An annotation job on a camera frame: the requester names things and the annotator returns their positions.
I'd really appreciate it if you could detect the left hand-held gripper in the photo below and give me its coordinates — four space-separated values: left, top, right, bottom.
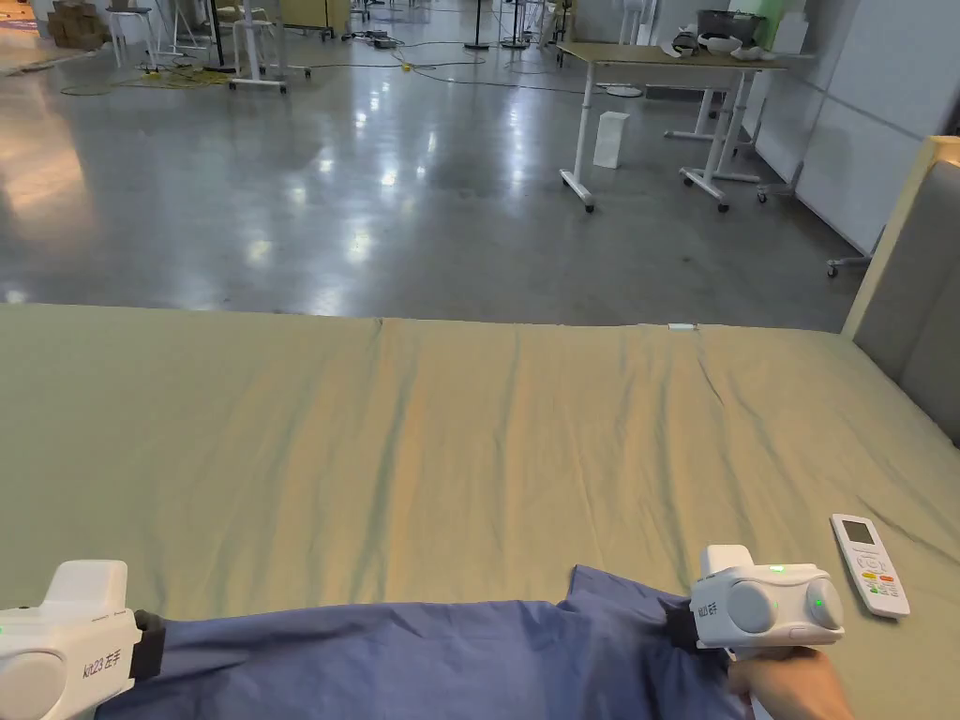
0 559 167 711

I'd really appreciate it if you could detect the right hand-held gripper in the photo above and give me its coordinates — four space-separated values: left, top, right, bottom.
666 544 846 666

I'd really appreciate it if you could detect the dark blue shirt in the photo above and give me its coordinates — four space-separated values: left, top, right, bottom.
91 563 758 720

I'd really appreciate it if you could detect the person's right hand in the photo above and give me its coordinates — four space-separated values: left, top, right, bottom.
727 643 856 720

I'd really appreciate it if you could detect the white remote control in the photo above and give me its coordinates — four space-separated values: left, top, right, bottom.
829 513 912 620

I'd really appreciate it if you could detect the grey padded headboard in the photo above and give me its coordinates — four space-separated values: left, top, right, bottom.
841 134 960 451

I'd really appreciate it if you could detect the bed with pale green sheet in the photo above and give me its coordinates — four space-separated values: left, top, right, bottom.
0 303 960 720

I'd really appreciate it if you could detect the white carton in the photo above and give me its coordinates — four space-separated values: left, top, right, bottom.
592 111 630 170

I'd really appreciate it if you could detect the wooden table with white legs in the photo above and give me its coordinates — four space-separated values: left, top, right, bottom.
554 7 818 215

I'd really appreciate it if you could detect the white stool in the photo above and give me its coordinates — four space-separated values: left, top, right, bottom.
104 0 178 68

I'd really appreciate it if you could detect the stack of cardboard boxes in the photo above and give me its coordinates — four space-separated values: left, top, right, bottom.
46 0 113 51

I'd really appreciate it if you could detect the white legged table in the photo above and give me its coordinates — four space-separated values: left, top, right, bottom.
209 0 313 96

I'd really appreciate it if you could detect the wooden cabinet on wheels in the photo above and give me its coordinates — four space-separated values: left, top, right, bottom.
281 0 353 40

